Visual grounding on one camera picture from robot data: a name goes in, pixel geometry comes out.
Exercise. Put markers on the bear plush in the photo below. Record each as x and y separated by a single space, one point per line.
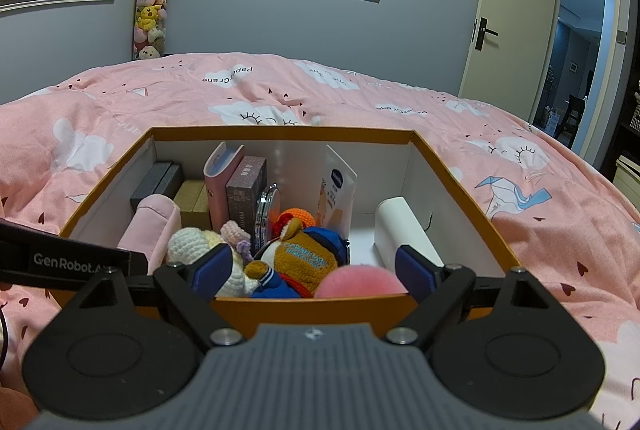
305 260

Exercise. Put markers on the pink printed blanket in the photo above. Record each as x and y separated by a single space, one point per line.
400 110

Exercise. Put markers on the wall switch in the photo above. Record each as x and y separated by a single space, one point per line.
621 36

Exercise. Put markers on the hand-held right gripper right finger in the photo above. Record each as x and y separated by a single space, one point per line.
415 267

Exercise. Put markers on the round chrome mirror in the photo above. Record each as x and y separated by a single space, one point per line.
265 215

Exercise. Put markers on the peach cloth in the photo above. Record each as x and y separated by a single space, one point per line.
15 410

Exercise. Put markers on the orange crochet ball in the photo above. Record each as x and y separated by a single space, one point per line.
295 216

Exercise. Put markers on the column of plush toys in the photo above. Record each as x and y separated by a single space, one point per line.
150 10

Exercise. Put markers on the cream crochet doll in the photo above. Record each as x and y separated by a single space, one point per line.
190 247

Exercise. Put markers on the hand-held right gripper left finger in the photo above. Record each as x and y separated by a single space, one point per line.
212 270

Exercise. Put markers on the dark chair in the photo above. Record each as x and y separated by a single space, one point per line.
575 115

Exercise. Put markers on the pink fluffy ball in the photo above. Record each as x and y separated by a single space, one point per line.
360 282

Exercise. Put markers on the pink wallet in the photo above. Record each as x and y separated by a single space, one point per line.
220 190

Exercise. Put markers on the gold gift box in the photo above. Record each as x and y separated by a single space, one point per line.
192 200

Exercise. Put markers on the black case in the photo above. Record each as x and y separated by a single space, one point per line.
155 185

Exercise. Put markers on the white lotion tube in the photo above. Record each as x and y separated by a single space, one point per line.
337 190

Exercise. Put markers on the orange cardboard box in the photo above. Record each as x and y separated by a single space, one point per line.
300 310

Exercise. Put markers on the brown printed box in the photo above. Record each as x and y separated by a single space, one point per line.
245 195

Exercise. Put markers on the cream door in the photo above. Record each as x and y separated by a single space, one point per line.
510 35

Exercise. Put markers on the small pink crochet toy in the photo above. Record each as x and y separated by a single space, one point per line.
232 232

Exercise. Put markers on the pink fabric pouch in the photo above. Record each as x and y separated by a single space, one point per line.
150 225

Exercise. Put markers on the white foam block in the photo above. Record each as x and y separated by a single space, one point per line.
400 225

